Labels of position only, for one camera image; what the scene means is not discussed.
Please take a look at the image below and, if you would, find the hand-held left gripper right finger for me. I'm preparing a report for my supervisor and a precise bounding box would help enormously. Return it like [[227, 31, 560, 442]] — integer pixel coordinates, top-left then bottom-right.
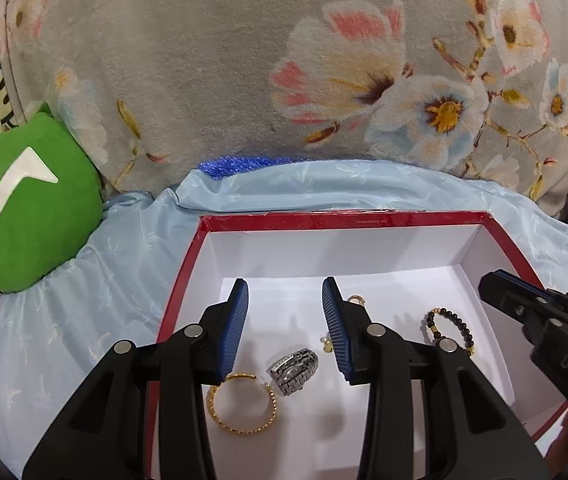
[[321, 276, 550, 480]]

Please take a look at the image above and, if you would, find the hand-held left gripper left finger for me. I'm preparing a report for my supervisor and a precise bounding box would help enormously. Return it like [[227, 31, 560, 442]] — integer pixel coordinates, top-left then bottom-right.
[[21, 278, 250, 480]]

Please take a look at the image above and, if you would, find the black bead bracelet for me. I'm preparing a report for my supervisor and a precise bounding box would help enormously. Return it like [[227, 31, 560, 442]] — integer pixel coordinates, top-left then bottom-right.
[[420, 307, 476, 358]]

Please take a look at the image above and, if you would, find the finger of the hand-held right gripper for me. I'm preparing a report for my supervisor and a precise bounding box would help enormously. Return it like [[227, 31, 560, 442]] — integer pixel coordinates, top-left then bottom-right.
[[479, 269, 558, 324]]

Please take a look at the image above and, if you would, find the grey floral blanket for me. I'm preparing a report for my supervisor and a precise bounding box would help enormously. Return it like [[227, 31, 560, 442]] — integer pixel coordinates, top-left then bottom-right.
[[0, 0, 568, 221]]

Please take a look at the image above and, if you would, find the gold bangle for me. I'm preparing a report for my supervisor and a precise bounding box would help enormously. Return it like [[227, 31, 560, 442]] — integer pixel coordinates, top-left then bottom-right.
[[206, 372, 277, 434]]

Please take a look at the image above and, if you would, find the silver metal watch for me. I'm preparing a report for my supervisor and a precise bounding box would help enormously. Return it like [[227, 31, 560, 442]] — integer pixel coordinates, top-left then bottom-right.
[[269, 347, 320, 397]]

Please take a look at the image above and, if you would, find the blue shiny cloth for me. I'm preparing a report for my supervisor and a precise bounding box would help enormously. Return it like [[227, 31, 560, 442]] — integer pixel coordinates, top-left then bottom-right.
[[199, 156, 295, 179]]

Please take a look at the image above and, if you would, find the green round cushion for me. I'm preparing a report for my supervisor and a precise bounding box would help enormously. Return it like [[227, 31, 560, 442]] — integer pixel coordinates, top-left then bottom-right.
[[0, 112, 104, 294]]

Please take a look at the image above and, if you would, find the red box with strap handle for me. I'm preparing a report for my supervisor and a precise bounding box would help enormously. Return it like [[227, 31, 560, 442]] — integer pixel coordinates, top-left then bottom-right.
[[144, 210, 568, 480]]

